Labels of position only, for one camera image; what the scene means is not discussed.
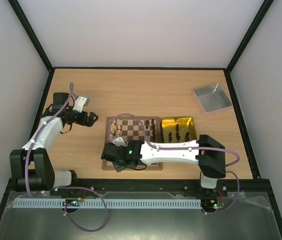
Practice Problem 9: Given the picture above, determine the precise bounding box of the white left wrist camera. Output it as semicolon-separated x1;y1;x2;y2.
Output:
72;96;90;113

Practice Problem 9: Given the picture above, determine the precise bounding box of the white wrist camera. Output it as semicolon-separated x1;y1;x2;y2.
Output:
72;96;90;113
111;136;126;147

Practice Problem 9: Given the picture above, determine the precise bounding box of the black aluminium frame rail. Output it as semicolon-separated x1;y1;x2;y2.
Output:
5;178;271;200

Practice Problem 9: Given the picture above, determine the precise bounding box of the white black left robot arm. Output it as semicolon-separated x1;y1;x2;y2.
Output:
9;92;98;193

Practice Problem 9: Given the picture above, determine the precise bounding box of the wooden chess board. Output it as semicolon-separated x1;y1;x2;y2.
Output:
102;116;163;172

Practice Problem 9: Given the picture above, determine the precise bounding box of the white slotted cable duct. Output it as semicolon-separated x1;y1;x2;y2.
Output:
12;198;201;210

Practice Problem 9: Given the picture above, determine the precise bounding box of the silver tin lid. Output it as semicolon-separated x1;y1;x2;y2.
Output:
192;83;233;117

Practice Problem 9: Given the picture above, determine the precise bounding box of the gold tin box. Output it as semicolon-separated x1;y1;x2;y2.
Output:
161;116;198;143

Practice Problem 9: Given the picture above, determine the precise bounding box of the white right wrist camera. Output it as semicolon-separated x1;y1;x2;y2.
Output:
111;136;126;147

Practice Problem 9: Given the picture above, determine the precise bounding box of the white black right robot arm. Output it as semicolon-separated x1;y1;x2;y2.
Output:
101;134;226;196

